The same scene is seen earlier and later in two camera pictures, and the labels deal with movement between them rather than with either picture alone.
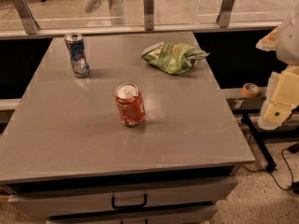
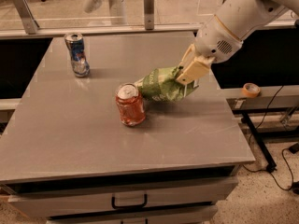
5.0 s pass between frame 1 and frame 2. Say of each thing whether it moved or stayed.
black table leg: stayed
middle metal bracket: stayed
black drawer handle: stayed
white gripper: moved
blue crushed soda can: stayed
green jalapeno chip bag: moved
